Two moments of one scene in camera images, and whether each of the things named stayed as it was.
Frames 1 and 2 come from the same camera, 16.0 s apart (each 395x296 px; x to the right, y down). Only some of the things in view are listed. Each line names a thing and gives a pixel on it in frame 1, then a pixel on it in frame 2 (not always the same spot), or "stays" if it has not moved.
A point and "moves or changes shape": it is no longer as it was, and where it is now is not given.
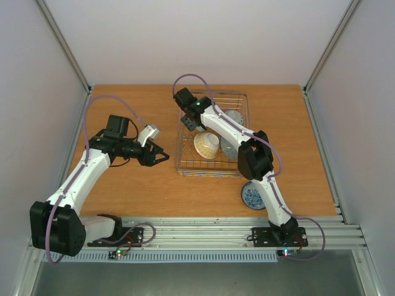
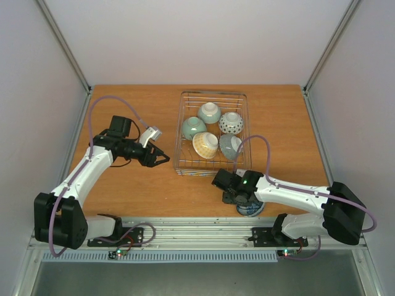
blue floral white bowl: [252, 196] moves or changes shape
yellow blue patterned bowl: [207, 145] stays
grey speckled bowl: [228, 150] stays
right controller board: [287, 252] stays
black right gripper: [189, 121] -> [228, 199]
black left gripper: [150, 161] stays
